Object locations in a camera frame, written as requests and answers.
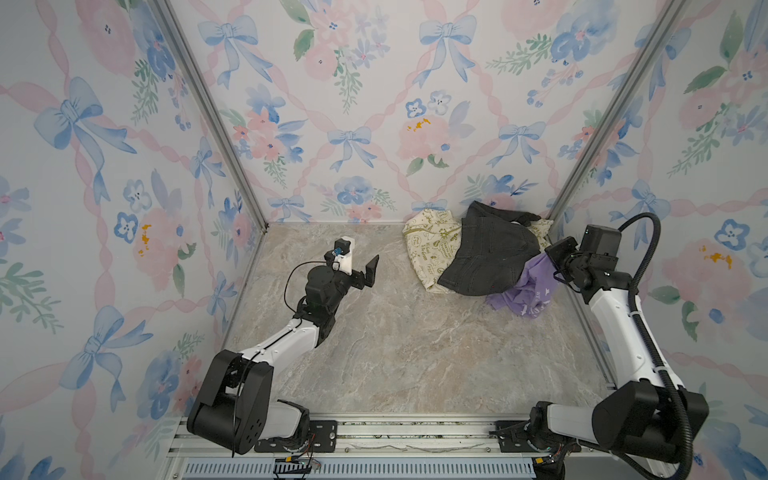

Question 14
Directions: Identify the purple cloth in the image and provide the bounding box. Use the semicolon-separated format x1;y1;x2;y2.
485;253;559;319

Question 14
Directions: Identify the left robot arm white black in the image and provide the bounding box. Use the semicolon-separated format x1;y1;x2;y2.
186;237;380;455

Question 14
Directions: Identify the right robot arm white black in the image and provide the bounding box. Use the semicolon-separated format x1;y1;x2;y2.
525;225;709;468

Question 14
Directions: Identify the dark grey cloth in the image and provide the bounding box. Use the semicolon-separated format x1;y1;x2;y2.
438;201;541;296

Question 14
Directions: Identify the cream floral cloth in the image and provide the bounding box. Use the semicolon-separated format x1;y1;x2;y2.
403;209;553;294

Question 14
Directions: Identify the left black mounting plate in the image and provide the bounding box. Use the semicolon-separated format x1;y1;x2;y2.
254;420;338;454

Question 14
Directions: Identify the black mounting plate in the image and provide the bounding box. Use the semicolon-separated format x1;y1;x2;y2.
488;420;580;456
254;420;338;454

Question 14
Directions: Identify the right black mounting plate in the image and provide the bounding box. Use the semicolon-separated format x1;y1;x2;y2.
488;420;580;456

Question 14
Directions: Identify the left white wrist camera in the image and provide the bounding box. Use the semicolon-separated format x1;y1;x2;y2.
331;236;355;276

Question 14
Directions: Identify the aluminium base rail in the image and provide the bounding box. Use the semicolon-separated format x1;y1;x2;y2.
157;413;637;479

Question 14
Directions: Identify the left aluminium corner post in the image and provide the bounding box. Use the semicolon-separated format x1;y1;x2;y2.
148;0;268;235

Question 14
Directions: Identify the aluminium corner post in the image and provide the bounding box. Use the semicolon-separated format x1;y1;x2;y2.
148;0;268;235
548;0;688;220

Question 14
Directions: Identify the right aluminium corner post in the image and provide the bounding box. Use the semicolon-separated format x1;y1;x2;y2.
548;0;688;220

